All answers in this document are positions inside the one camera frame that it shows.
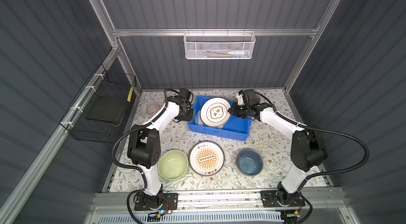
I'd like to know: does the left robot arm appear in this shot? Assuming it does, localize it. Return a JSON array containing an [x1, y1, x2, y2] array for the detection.
[[128, 88, 193, 209]]

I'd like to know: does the black mounting plate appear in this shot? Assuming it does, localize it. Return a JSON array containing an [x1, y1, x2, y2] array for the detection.
[[134, 192, 179, 211], [260, 190, 306, 208]]

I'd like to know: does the green ceramic bowl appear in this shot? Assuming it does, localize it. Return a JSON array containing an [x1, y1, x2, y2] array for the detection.
[[158, 150, 189, 181]]

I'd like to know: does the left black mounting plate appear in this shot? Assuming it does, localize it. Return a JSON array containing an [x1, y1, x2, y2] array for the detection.
[[134, 192, 179, 211]]

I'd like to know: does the blue plastic bin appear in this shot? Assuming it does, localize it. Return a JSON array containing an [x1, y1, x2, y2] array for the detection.
[[188, 96, 252, 141]]

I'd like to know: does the white wire mesh basket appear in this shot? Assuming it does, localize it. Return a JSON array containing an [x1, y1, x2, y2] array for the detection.
[[183, 30, 256, 60]]

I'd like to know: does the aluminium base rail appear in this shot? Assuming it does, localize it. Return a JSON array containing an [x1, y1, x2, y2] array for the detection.
[[85, 187, 360, 224]]

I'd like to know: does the dark blue ceramic bowl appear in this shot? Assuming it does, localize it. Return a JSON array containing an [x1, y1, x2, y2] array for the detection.
[[236, 148, 263, 176]]

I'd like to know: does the pink translucent plastic cup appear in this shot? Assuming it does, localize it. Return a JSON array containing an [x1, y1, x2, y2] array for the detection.
[[146, 103, 161, 118]]

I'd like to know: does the black wire wall basket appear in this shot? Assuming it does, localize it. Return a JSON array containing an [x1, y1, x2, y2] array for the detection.
[[60, 65, 137, 144]]

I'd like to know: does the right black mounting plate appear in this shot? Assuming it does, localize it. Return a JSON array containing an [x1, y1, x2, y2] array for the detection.
[[260, 190, 306, 208]]

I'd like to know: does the black pad in basket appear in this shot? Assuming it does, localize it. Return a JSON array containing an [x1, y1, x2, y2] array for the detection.
[[86, 96, 128, 123]]

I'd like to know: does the white plate orange sunburst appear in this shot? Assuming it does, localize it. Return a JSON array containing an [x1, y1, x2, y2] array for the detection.
[[189, 140, 225, 176]]

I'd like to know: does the white marker in basket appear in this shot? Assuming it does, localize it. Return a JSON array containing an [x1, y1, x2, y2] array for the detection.
[[227, 50, 251, 59]]

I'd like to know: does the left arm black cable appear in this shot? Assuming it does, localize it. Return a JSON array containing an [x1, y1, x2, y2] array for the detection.
[[110, 88, 192, 224]]

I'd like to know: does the yellow tag on basket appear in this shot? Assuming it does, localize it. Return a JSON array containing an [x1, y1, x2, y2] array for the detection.
[[126, 87, 134, 102]]

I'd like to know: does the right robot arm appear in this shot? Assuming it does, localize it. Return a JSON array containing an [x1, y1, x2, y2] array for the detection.
[[228, 89, 327, 207]]

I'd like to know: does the white teal rimmed plate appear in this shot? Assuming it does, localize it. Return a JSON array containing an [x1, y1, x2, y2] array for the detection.
[[200, 98, 231, 127]]

